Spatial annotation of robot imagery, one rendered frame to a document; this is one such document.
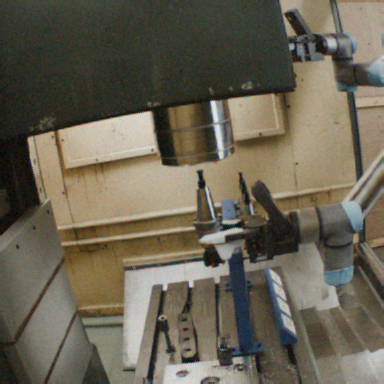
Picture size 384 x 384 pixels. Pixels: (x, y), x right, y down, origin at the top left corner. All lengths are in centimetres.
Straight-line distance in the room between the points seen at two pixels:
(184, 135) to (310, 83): 119
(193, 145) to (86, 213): 129
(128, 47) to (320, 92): 130
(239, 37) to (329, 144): 129
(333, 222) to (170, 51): 49
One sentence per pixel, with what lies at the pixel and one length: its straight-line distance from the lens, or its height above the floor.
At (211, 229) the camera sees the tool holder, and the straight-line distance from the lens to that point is 102.
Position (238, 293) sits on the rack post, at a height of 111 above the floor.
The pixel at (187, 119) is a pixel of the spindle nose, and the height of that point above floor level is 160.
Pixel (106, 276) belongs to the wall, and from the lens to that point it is 225.
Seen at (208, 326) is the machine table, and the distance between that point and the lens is 156.
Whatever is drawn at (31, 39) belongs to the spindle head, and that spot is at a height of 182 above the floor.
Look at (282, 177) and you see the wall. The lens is 208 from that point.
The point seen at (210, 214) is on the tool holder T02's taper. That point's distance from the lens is 102.
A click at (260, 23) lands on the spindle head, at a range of 87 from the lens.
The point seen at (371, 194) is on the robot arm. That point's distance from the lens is 119.
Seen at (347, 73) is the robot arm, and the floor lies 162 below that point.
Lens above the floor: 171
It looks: 15 degrees down
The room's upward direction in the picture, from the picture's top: 10 degrees counter-clockwise
